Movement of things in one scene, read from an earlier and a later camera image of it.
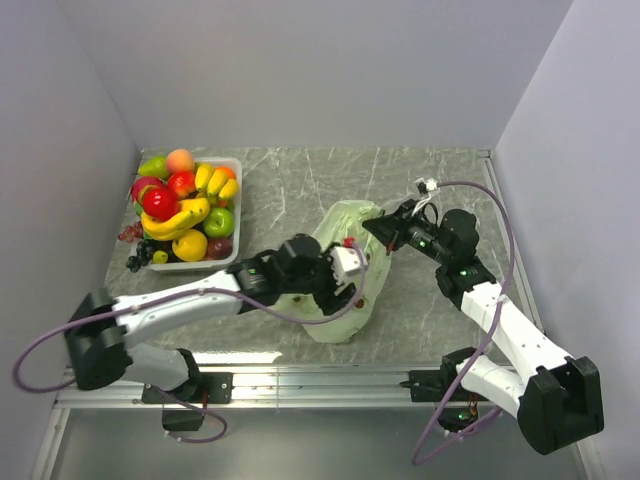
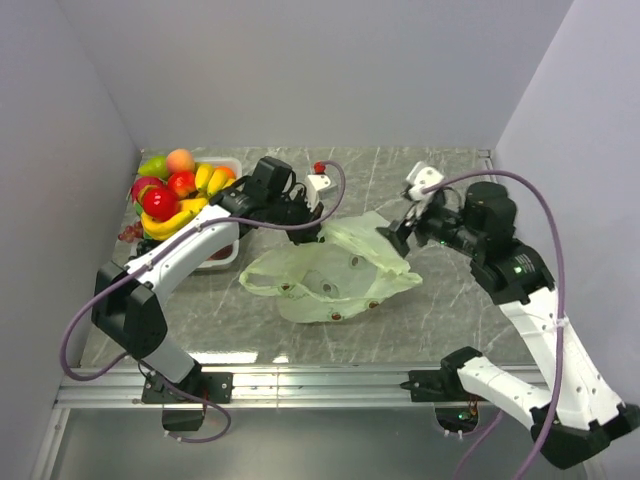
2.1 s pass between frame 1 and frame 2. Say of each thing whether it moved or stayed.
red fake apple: stayed
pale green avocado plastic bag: moved
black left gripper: moved
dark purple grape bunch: stayed
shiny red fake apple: stayed
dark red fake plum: stayed
